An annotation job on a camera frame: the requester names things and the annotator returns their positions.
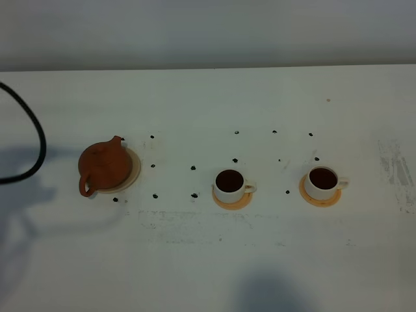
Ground brown clay teapot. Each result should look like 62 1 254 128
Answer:
78 136 133 197

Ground cream teapot saucer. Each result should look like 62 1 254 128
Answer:
97 148 141 194

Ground white left teacup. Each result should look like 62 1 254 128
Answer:
213 169 257 203

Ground white teacup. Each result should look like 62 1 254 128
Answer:
213 169 257 203
305 166 350 200

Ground orange left coaster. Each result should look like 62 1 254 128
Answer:
212 190 253 211

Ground orange coaster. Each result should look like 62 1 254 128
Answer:
298 175 342 208
212 190 253 211

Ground white right teacup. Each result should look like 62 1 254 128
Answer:
305 166 350 200

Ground orange right coaster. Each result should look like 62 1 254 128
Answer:
298 175 342 208

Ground braided black camera cable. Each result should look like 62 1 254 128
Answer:
0 81 47 185

